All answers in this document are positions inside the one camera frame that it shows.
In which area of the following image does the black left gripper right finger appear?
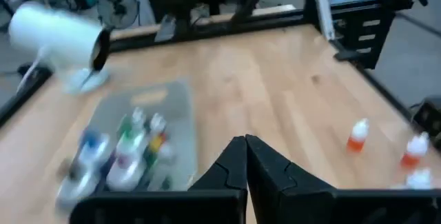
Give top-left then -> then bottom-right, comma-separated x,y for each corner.
245,134 -> 338,224

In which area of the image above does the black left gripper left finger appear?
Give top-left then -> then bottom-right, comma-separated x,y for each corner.
187,136 -> 248,224

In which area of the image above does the small white-capped dropper bottle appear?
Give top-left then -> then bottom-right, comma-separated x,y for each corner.
147,112 -> 170,163

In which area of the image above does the small lemon yellow dropper bottle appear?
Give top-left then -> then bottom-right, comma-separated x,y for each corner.
346,118 -> 371,154
399,132 -> 431,170

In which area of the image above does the large purple-capped colouring bottle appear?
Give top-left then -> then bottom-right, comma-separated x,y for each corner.
105,151 -> 147,193

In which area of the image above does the large green-capped colouring bottle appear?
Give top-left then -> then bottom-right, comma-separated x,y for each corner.
115,113 -> 147,158

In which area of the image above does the large blue-capped colouring bottle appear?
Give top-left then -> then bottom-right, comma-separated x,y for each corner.
76,128 -> 112,172

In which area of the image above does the small red sunset dropper bottle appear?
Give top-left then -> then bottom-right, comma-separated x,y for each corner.
391,167 -> 434,191

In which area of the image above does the white plastic storage bin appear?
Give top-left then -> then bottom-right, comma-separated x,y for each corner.
58,79 -> 200,197

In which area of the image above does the white spotlight lamp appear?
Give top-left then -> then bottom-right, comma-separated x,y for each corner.
8,1 -> 112,94

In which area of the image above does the white metal mounting bracket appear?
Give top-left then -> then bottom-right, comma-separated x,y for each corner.
154,12 -> 177,43

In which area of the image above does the black slotted frame panel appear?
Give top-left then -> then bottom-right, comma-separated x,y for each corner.
332,0 -> 396,70

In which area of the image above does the white aluminium post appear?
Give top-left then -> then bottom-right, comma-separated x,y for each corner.
314,0 -> 336,43

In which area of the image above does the white lamp cable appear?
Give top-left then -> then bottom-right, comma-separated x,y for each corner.
15,54 -> 48,96

